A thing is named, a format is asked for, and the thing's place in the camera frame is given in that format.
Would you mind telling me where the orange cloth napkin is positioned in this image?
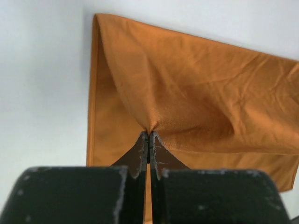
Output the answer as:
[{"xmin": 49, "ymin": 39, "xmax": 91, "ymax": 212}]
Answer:
[{"xmin": 87, "ymin": 14, "xmax": 299, "ymax": 224}]

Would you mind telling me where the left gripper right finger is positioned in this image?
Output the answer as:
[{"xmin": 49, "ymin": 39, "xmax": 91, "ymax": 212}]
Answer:
[{"xmin": 149, "ymin": 132, "xmax": 291, "ymax": 224}]

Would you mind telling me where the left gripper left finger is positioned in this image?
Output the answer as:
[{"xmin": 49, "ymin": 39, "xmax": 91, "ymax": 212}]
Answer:
[{"xmin": 0, "ymin": 132, "xmax": 148, "ymax": 224}]

